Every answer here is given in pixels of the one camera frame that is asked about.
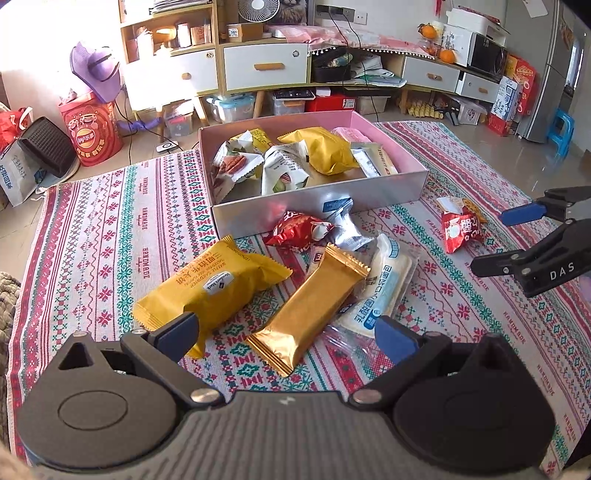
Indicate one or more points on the black woven basket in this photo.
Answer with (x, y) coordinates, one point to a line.
(48, 145)

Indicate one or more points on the small desk fan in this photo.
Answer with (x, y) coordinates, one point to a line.
(258, 9)

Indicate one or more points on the row of yellow cones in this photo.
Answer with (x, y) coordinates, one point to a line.
(427, 111)

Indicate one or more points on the blue white carton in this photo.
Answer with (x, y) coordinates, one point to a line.
(507, 99)

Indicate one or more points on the red plastic bag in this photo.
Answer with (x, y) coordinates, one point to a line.
(11, 127)

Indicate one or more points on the white blue-text snack packet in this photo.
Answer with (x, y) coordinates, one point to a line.
(364, 161)

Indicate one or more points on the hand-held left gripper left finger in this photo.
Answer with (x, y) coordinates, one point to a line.
(178, 334)

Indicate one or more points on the white appliance box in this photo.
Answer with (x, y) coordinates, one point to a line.
(471, 21)

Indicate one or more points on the clear white-blue snack packet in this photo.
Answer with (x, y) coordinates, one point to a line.
(383, 286)

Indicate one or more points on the white wall socket strip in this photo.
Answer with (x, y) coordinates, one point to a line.
(341, 14)

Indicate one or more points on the clear plastic storage box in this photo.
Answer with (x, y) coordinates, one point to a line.
(293, 104)

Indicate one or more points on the white charging puck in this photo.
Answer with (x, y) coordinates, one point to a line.
(168, 147)

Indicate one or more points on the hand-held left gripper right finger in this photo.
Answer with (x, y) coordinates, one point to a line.
(395, 339)

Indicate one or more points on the blue plastic stool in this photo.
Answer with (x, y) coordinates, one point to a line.
(561, 131)

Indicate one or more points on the beige pistachio nut packet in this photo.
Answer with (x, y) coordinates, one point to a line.
(281, 168)

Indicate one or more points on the shiny red foil packet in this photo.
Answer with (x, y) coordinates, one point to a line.
(291, 228)

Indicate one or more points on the white cabinet drawer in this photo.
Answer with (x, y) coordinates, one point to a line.
(265, 64)
(194, 71)
(431, 74)
(478, 87)

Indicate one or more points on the large yellow waffle packet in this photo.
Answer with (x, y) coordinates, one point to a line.
(207, 286)

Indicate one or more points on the beige brown-label snack packet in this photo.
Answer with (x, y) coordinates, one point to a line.
(387, 161)

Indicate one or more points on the gold snack bar packet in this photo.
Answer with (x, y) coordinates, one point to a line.
(300, 314)

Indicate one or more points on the red snack bucket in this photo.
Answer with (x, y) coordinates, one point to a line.
(92, 136)

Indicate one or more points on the brown knit blanket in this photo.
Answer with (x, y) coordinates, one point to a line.
(7, 314)

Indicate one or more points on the white shopping bag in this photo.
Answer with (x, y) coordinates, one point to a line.
(18, 177)

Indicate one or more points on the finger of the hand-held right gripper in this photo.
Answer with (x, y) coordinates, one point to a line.
(521, 214)
(496, 267)

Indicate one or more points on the orange-print white snack packet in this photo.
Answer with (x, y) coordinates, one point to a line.
(475, 210)

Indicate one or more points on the white pecan nut packet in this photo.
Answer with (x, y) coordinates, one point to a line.
(233, 168)

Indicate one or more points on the wooden cabinet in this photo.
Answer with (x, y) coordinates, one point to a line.
(217, 27)

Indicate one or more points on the pink cloth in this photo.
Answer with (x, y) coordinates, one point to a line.
(360, 39)

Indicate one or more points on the small red carton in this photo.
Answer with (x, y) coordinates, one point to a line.
(501, 124)

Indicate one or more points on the pink snack packet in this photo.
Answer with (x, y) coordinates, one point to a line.
(351, 134)

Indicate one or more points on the silver blue-label packet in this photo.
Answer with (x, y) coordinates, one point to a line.
(344, 226)

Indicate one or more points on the patterned woven mat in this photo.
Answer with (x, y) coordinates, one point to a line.
(92, 240)

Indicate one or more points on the pink cardboard box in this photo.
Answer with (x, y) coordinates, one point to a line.
(323, 198)

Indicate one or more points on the black storage case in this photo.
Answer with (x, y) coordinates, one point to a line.
(330, 71)

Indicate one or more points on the red white-print snack packet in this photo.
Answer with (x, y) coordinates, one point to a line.
(459, 230)

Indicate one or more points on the small clear plastic bin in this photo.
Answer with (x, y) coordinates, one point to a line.
(179, 122)

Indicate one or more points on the blue-lid plastic storage box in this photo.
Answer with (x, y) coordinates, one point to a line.
(231, 108)

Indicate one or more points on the red gift box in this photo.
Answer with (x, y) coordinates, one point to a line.
(521, 71)

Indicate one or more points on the brown cardboard box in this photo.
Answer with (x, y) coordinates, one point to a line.
(244, 32)

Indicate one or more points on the plump yellow snack packet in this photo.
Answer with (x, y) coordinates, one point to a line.
(323, 150)

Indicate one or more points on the purple handheld device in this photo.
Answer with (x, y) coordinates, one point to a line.
(138, 125)

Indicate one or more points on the red flat box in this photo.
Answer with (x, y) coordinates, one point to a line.
(330, 104)

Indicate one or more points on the purple hat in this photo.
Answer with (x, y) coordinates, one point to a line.
(94, 69)

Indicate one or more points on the orange fruit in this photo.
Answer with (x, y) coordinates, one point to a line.
(447, 56)
(427, 31)

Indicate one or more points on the grey refrigerator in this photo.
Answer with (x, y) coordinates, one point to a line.
(549, 83)

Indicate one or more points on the black microwave oven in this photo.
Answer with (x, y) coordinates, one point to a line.
(487, 57)

